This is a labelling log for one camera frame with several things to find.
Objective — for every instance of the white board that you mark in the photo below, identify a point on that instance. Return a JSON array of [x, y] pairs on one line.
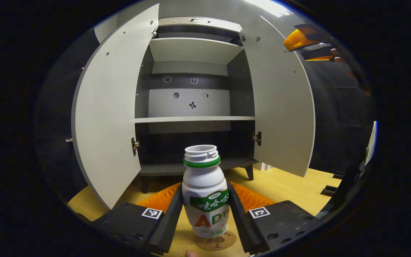
[[371, 142]]

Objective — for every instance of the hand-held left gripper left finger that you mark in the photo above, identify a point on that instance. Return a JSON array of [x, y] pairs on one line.
[[166, 225]]

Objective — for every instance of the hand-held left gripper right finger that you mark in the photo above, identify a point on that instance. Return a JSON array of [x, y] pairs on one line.
[[241, 225]]

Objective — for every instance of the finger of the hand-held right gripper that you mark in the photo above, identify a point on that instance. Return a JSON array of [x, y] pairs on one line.
[[318, 51], [300, 39]]

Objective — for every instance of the grey cabinet door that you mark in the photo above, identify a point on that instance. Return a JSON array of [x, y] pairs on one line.
[[280, 107], [109, 125]]

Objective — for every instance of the black backdrop cloth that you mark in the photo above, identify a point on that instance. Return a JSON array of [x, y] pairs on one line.
[[337, 121], [55, 117]]

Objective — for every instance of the white bottle with green label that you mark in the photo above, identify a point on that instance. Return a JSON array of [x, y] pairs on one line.
[[205, 192]]

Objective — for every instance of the black stand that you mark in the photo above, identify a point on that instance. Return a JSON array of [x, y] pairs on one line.
[[344, 192]]

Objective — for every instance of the grey cabinet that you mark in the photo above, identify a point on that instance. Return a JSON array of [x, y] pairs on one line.
[[239, 89]]

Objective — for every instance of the grey cabinet drawer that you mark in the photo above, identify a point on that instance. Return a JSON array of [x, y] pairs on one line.
[[223, 25]]

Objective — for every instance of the round cork coaster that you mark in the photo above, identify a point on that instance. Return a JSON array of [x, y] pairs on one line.
[[223, 243]]

